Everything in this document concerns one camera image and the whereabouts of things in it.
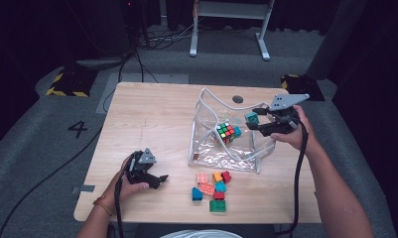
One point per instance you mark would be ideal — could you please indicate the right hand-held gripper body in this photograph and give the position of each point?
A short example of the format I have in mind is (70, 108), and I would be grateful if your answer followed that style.
(282, 119)

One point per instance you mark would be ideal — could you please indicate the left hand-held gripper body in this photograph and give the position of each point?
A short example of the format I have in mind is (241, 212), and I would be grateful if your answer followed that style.
(138, 174)

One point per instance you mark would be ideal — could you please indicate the dark teal toy block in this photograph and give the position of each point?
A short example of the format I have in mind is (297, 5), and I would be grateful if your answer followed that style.
(251, 117)

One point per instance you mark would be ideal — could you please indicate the multicoloured puzzle cube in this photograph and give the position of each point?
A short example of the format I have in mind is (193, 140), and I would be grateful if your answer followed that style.
(224, 133)

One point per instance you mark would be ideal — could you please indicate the blue sloped toy block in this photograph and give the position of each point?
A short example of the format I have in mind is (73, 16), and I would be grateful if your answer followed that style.
(197, 195)

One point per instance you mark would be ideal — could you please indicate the clear plastic pouch white trim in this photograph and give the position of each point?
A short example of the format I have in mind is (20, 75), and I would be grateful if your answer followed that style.
(219, 155)

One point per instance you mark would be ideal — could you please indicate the pink toy block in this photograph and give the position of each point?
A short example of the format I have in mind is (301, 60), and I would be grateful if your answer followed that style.
(202, 178)
(207, 188)

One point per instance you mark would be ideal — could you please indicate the orange toy block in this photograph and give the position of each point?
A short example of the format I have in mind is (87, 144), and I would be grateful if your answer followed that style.
(217, 176)

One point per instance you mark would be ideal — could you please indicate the red toy block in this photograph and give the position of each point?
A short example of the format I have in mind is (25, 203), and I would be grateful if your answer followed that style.
(219, 195)
(226, 176)

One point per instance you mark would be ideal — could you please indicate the light blue toy block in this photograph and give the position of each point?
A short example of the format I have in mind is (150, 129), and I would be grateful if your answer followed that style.
(220, 186)

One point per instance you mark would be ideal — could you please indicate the green toy block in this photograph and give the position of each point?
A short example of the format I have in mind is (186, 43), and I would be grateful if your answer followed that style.
(217, 206)

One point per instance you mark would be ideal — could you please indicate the person's left hand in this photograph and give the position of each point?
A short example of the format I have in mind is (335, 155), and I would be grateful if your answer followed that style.
(123, 191)

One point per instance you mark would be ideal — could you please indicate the person's right hand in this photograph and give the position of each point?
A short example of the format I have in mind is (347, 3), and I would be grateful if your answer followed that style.
(302, 139)

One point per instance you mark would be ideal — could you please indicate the round table grommet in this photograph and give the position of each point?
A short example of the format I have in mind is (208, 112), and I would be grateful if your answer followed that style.
(238, 99)

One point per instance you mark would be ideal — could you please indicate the black yellow striped base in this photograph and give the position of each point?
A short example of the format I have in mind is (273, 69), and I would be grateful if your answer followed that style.
(302, 87)
(70, 82)

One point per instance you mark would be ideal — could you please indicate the grey tape strip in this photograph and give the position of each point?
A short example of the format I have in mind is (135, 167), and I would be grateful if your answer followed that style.
(83, 189)

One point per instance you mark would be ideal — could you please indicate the person's white shirt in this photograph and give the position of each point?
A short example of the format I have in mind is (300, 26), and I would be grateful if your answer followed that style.
(201, 234)

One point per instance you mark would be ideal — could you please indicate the grey curtain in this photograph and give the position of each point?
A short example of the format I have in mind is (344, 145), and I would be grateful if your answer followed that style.
(335, 36)

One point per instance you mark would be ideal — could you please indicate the grey flat stand base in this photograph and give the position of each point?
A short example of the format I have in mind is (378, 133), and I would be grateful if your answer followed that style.
(100, 62)

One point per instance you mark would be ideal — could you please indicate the white metal desk frame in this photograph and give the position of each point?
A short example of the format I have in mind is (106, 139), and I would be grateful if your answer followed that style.
(231, 10)

